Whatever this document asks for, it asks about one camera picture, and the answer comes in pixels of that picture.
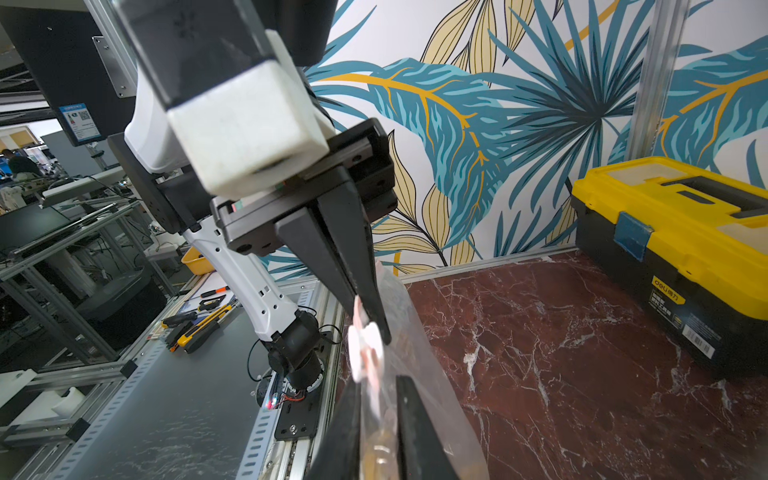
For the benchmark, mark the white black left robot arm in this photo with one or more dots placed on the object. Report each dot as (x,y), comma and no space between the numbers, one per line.
(178,201)

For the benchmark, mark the yellow black toolbox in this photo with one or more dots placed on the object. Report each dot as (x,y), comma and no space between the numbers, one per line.
(690,246)

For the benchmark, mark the dotted zip-top bag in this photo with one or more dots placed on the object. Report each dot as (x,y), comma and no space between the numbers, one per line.
(375,364)

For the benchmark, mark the yellow black utility knife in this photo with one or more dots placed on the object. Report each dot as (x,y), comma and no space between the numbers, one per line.
(193,339)

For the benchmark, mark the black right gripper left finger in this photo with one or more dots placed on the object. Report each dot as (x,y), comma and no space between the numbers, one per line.
(338,457)

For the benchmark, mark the left aluminium frame post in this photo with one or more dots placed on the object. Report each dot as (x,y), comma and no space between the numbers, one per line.
(665,34)

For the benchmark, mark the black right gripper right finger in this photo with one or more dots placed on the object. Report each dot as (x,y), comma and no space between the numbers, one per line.
(420,452)

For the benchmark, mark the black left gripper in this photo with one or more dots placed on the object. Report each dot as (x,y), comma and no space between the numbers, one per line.
(361,157)

